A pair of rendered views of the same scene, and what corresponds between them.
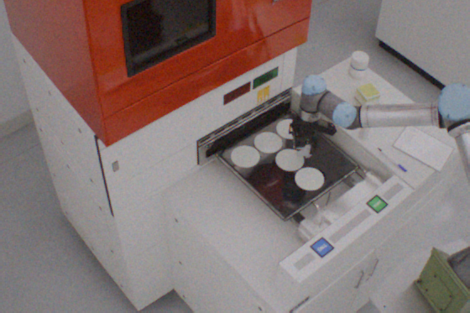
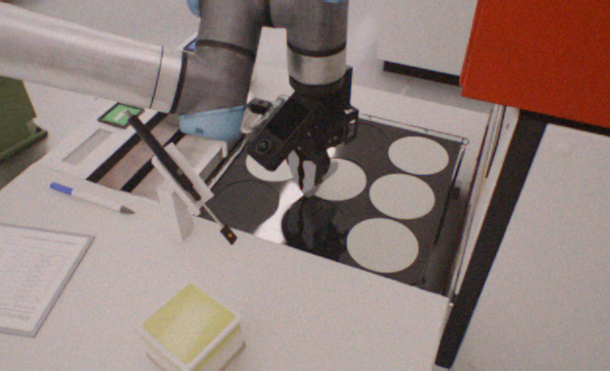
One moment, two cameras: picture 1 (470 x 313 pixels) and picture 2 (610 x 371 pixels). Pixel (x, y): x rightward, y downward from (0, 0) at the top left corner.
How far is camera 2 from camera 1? 2.24 m
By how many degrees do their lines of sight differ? 87
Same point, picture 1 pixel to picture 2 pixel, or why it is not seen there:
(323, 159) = (267, 204)
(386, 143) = (110, 239)
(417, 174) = (21, 193)
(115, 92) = not seen: outside the picture
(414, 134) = (15, 298)
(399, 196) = (74, 141)
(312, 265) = not seen: hidden behind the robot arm
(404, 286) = (65, 126)
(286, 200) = not seen: hidden behind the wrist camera
